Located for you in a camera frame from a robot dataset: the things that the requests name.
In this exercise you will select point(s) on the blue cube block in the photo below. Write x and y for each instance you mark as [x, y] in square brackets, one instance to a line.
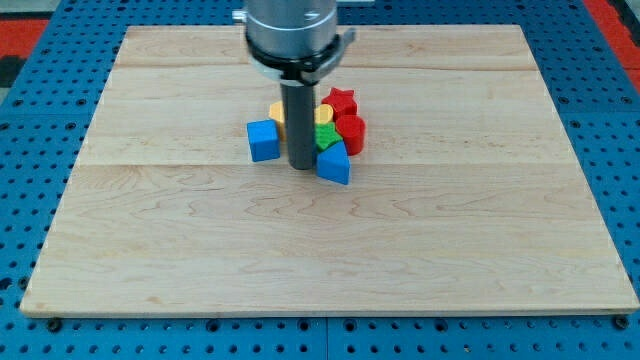
[263, 140]

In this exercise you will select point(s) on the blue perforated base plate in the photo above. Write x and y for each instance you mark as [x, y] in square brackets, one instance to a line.
[45, 115]

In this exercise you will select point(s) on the blue triangular prism block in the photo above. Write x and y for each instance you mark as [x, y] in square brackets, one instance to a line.
[333, 164]

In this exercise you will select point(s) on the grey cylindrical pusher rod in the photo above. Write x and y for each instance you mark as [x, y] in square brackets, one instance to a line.
[299, 106]

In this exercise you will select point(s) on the yellow hexagon block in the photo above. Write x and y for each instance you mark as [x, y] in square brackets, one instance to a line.
[323, 114]

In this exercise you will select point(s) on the red cylinder block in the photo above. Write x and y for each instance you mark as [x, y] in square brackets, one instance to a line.
[352, 129]

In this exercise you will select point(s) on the red star block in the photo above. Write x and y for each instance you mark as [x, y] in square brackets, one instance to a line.
[342, 102]

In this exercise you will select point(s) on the light wooden board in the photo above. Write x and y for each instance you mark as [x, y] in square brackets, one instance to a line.
[467, 199]

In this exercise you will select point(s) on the yellow block behind rod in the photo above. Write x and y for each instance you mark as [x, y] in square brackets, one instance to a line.
[276, 113]

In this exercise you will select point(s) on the green star block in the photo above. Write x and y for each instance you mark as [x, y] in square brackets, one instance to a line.
[326, 136]

